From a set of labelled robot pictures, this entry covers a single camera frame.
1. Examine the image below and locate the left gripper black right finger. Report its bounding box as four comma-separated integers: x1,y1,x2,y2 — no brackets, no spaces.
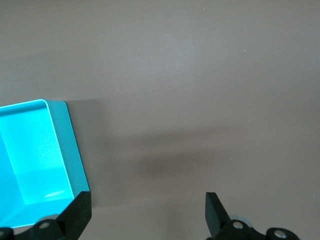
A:
205,192,300,240

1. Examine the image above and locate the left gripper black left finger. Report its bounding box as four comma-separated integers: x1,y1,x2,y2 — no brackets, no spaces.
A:
0,191,93,240

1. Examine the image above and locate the teal plastic storage bin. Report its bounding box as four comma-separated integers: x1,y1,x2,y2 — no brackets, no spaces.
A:
0,99,91,229

